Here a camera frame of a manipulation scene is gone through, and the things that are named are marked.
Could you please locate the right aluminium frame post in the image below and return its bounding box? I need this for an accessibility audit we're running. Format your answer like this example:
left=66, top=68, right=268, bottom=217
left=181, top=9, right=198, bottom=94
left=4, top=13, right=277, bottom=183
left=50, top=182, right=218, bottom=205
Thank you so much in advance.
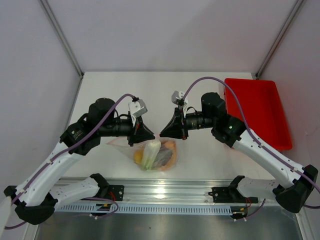
left=252, top=0, right=307, bottom=80

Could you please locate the red plastic bin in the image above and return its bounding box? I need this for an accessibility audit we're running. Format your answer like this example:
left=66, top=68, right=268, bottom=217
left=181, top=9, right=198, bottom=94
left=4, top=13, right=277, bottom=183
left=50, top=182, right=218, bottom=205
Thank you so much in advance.
left=224, top=78, right=293, bottom=152

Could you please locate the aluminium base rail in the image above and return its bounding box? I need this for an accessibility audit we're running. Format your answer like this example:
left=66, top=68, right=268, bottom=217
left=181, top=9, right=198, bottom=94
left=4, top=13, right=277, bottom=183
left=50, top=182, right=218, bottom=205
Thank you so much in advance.
left=33, top=178, right=307, bottom=207

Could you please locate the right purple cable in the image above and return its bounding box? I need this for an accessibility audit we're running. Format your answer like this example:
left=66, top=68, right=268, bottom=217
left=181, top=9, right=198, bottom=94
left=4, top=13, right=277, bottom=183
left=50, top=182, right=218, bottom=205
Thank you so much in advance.
left=183, top=76, right=320, bottom=210

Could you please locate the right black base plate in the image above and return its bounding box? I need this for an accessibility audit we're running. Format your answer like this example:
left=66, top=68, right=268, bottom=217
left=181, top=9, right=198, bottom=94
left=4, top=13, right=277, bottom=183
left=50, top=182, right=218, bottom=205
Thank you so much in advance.
left=208, top=186, right=259, bottom=204

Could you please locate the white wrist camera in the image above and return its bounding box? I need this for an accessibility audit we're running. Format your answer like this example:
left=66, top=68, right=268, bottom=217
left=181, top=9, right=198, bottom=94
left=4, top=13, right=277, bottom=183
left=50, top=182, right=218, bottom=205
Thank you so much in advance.
left=128, top=99, right=148, bottom=126
left=171, top=90, right=189, bottom=115

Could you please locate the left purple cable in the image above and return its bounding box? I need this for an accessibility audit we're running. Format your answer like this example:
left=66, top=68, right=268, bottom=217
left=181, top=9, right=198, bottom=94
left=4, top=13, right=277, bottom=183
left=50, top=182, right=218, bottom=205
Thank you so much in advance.
left=3, top=93, right=140, bottom=230

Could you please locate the yellow potato toy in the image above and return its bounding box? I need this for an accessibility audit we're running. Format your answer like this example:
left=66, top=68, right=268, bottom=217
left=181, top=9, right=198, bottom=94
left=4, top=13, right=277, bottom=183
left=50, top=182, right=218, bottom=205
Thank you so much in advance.
left=133, top=149, right=144, bottom=165

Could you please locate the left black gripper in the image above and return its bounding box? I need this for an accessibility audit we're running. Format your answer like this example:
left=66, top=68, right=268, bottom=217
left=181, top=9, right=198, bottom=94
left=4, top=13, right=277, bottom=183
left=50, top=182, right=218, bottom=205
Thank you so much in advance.
left=99, top=114, right=155, bottom=147

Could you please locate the papaya slice toy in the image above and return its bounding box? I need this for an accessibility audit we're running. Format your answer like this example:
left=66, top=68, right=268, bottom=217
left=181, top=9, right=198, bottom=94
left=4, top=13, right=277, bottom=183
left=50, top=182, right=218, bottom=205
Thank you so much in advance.
left=154, top=140, right=178, bottom=172

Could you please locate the aluminium frame post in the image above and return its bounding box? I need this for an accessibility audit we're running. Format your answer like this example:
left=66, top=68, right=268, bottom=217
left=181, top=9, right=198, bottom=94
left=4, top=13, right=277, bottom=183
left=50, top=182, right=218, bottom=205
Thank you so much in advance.
left=252, top=0, right=307, bottom=80
left=38, top=0, right=84, bottom=79

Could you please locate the purple cable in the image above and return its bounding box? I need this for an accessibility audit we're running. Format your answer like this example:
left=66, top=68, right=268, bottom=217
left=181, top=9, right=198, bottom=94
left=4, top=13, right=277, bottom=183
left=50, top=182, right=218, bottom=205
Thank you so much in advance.
left=3, top=93, right=140, bottom=230
left=183, top=76, right=320, bottom=210

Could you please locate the white green leek toy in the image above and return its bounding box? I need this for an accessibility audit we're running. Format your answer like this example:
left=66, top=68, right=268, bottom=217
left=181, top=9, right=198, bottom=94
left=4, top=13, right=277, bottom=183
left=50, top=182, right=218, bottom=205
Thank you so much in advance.
left=140, top=139, right=161, bottom=171

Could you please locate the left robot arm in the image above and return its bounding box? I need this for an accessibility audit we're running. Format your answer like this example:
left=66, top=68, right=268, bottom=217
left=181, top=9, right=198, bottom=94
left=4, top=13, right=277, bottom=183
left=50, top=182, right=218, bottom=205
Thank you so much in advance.
left=4, top=96, right=155, bottom=225

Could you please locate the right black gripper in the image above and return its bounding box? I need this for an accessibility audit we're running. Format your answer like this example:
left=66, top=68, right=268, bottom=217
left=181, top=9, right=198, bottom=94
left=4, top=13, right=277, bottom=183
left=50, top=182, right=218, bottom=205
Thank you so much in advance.
left=160, top=106, right=215, bottom=141

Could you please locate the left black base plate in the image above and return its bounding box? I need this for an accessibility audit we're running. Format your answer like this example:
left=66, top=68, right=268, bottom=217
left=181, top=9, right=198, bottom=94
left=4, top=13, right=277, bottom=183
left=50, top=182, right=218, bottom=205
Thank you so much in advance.
left=93, top=185, right=125, bottom=202

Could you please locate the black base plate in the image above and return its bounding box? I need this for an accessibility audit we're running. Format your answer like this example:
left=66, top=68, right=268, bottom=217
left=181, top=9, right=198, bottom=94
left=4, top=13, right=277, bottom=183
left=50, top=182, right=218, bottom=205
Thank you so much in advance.
left=93, top=185, right=125, bottom=202
left=208, top=186, right=259, bottom=204

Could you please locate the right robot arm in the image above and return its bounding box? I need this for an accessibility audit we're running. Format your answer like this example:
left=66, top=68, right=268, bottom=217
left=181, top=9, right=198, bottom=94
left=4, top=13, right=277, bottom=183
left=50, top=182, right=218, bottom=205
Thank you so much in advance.
left=160, top=91, right=318, bottom=214

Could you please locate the left aluminium frame post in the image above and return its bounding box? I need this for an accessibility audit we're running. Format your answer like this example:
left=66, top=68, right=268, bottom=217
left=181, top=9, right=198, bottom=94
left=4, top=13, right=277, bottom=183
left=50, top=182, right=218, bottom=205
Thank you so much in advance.
left=38, top=0, right=84, bottom=79

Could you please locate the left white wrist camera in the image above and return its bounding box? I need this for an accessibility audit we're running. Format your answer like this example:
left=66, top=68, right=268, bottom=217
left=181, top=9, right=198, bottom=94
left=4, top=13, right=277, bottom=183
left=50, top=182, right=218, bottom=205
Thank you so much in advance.
left=128, top=99, right=148, bottom=126

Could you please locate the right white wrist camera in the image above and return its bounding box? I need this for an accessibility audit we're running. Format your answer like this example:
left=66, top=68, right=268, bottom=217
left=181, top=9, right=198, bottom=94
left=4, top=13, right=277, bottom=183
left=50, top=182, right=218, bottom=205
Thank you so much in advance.
left=171, top=90, right=189, bottom=115

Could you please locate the clear zip top bag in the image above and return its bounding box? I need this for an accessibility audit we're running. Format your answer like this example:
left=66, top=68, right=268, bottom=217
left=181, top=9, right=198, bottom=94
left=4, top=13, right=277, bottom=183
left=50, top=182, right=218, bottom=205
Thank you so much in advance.
left=107, top=137, right=178, bottom=172

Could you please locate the white slotted cable duct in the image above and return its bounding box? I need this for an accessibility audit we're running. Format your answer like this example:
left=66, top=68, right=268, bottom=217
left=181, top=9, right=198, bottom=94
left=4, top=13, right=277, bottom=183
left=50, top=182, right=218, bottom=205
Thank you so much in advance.
left=56, top=202, right=233, bottom=216

